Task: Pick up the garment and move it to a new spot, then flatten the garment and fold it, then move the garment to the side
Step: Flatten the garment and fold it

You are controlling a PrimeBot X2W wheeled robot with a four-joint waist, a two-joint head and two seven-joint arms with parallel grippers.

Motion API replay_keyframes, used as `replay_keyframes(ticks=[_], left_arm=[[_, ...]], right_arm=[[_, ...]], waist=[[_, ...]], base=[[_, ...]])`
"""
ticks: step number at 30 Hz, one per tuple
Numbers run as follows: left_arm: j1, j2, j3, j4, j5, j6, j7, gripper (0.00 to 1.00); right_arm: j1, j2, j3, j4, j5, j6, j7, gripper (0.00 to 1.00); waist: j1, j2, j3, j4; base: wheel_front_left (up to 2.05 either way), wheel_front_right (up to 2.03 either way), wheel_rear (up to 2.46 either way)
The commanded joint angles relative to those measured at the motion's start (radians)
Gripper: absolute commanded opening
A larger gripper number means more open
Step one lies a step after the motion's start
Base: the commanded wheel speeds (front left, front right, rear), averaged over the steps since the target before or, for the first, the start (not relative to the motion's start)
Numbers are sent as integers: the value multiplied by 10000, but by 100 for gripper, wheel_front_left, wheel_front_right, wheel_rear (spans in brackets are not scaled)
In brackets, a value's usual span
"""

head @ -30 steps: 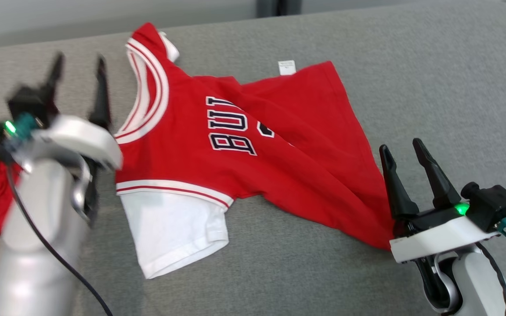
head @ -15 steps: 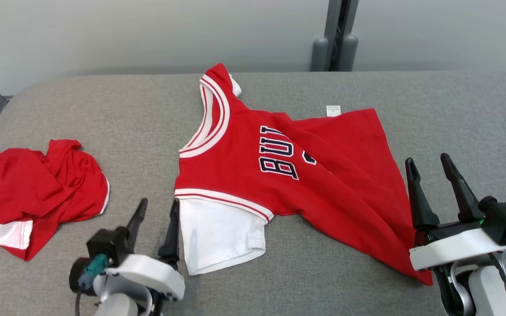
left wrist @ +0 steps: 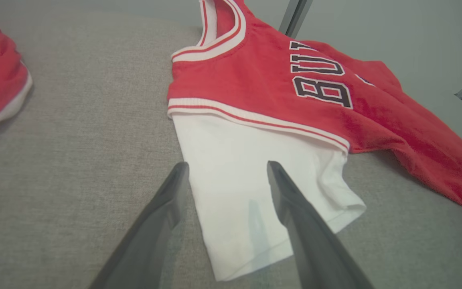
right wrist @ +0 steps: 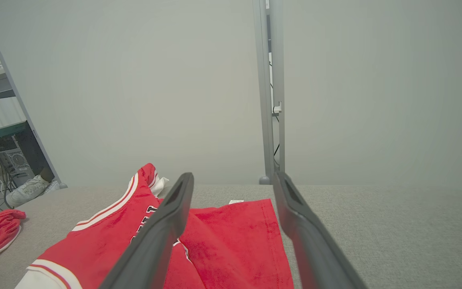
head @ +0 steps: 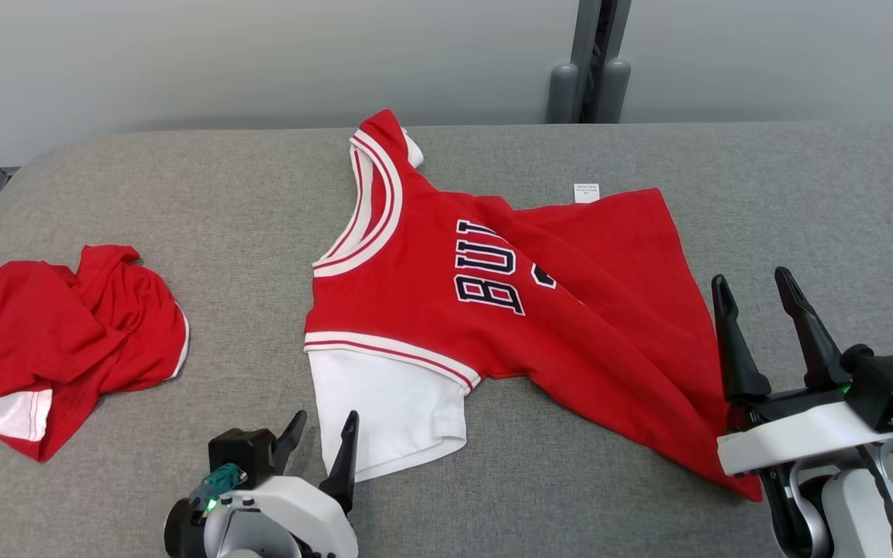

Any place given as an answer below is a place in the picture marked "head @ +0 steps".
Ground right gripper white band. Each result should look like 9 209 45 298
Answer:
711 267 893 476

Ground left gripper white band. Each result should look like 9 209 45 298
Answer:
165 411 360 558

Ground red basketball jersey white trim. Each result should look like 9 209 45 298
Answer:
303 108 764 503

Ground red shorts white side stripe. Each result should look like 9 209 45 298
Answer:
0 244 190 463

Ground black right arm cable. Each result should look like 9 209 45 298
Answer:
856 446 893 558

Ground grey partition post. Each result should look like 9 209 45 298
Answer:
546 0 633 125

